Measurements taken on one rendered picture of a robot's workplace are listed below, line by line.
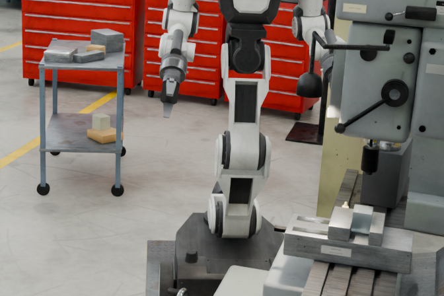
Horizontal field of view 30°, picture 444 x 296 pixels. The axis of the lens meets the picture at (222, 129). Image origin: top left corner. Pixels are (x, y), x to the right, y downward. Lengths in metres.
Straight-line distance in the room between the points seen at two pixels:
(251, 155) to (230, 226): 0.35
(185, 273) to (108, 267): 1.39
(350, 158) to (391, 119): 1.98
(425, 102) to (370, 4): 0.29
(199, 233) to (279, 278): 1.04
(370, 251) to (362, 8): 0.66
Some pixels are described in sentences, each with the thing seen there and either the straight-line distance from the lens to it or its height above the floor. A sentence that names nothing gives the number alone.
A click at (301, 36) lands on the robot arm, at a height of 1.42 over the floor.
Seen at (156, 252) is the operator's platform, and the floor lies 0.40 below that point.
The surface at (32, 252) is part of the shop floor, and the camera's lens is 4.56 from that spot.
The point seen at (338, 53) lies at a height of 1.52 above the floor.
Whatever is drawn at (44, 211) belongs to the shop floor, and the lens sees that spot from 5.06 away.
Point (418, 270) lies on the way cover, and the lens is 2.53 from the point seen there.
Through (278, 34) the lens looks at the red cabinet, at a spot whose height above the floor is 0.73.
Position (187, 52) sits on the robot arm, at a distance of 2.80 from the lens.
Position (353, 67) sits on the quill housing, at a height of 1.51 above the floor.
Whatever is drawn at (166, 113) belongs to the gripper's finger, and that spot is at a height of 1.22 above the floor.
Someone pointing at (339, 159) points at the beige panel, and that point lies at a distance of 4.21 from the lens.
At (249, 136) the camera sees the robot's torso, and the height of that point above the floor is 1.08.
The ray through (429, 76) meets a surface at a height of 1.51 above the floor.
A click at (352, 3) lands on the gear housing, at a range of 2.16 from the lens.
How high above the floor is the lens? 1.97
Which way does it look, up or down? 17 degrees down
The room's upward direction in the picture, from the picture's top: 3 degrees clockwise
